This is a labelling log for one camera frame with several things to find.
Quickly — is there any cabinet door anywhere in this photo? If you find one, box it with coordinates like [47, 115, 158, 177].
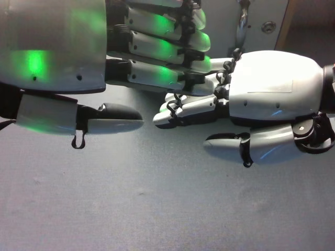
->
[201, 0, 292, 60]

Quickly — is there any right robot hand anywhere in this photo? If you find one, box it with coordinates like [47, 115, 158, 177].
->
[152, 50, 335, 168]

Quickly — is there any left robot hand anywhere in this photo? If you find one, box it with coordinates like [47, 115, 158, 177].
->
[0, 0, 217, 150]

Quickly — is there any light wooden box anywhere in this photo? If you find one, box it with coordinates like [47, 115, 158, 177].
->
[274, 0, 335, 53]

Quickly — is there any metal door handle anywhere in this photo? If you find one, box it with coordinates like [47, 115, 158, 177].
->
[227, 0, 251, 57]

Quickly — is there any grey table cloth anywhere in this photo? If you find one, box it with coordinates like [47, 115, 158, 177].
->
[0, 86, 335, 251]

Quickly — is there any metal table bracket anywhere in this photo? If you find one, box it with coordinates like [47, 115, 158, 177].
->
[261, 21, 277, 34]

